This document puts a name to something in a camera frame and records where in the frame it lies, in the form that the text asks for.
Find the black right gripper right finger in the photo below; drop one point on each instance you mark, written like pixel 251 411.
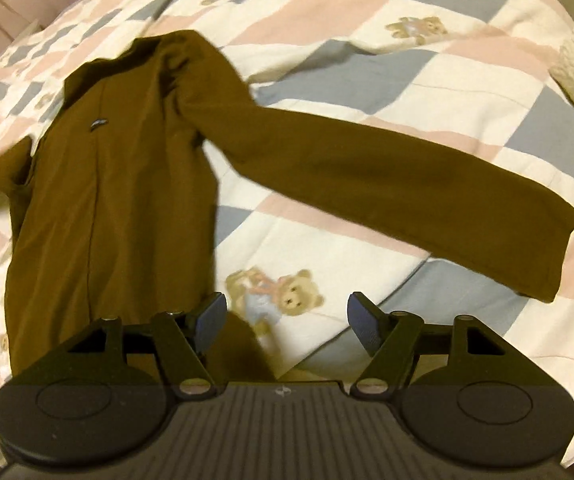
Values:
pixel 396 341

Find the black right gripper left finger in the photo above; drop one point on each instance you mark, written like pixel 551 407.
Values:
pixel 177 341

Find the brown long sleeve garment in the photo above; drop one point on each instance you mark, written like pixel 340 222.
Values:
pixel 113 209

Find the checkered teddy bear quilt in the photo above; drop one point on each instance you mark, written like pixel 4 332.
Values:
pixel 469 74

